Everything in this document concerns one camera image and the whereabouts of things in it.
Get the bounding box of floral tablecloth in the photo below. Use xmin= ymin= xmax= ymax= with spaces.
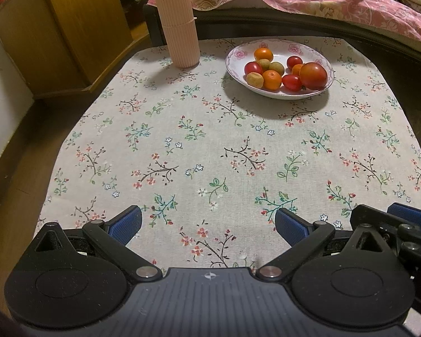
xmin=35 ymin=37 xmax=421 ymax=327

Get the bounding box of wooden cabinet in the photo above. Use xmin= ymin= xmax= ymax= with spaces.
xmin=0 ymin=0 xmax=151 ymax=99

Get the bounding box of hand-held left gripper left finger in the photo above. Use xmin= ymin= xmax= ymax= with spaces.
xmin=24 ymin=205 xmax=162 ymax=282

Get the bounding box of pink floral bedsheet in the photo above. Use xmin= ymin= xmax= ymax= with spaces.
xmin=137 ymin=0 xmax=421 ymax=46

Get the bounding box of white floral-rimmed plate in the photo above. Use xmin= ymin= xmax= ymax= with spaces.
xmin=225 ymin=40 xmax=335 ymax=100

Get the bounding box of dark bed frame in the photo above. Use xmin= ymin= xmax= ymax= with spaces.
xmin=144 ymin=3 xmax=421 ymax=90

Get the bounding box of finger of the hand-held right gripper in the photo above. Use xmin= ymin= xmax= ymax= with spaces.
xmin=351 ymin=203 xmax=421 ymax=278

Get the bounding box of pink ribbed cylinder container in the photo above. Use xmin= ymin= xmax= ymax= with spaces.
xmin=152 ymin=0 xmax=200 ymax=68

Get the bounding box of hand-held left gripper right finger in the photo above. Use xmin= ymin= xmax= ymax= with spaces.
xmin=256 ymin=208 xmax=395 ymax=281

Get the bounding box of large red tomato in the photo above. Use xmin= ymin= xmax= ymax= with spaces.
xmin=299 ymin=62 xmax=328 ymax=91

